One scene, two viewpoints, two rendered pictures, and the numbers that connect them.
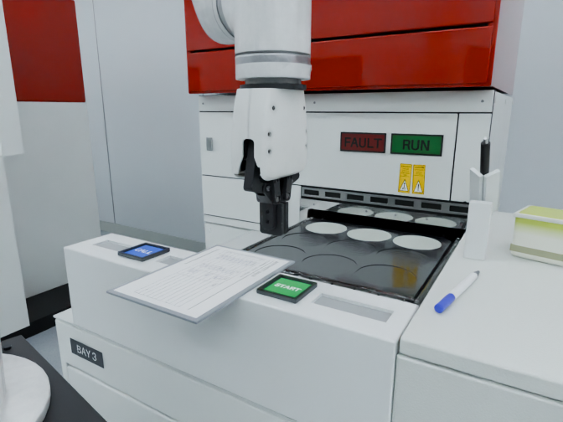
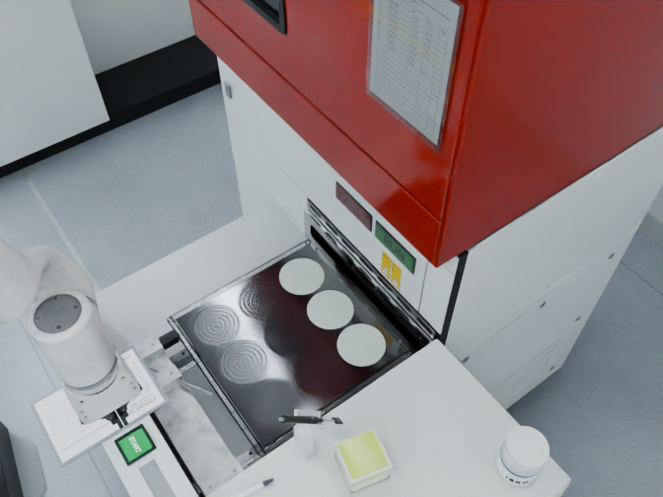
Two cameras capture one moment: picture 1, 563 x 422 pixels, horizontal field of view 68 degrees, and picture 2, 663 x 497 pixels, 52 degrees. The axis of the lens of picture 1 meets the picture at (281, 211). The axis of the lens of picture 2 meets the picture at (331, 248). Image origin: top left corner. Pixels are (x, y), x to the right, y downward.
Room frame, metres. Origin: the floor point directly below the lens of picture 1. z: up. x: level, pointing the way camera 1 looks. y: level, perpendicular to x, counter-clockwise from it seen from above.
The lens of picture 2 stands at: (0.18, -0.51, 2.12)
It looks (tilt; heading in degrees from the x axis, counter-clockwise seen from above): 52 degrees down; 23
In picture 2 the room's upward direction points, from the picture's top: straight up
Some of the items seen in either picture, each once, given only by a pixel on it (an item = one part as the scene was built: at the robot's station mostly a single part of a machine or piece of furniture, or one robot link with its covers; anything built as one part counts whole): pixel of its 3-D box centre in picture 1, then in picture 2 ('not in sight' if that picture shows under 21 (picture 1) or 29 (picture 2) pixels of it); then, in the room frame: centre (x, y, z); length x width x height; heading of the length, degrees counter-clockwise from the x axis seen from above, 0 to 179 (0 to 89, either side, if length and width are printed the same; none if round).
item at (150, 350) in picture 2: not in sight; (142, 354); (0.67, 0.11, 0.89); 0.08 x 0.03 x 0.03; 149
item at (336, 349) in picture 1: (211, 316); (114, 408); (0.54, 0.10, 0.89); 0.55 x 0.09 x 0.14; 59
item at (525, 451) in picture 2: not in sight; (521, 457); (0.69, -0.64, 1.01); 0.07 x 0.07 x 0.10
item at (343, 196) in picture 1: (379, 199); (366, 263); (1.01, -0.24, 0.96); 0.44 x 0.01 x 0.02; 59
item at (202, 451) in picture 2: not in sight; (182, 418); (0.58, -0.02, 0.87); 0.36 x 0.08 x 0.03; 59
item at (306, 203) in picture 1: (377, 225); (363, 282); (1.01, -0.24, 0.89); 0.44 x 0.02 x 0.10; 59
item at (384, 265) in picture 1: (350, 249); (288, 335); (0.82, -0.14, 0.90); 0.34 x 0.34 x 0.01; 59
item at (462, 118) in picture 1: (317, 170); (321, 193); (1.11, -0.10, 1.02); 0.82 x 0.03 x 0.40; 59
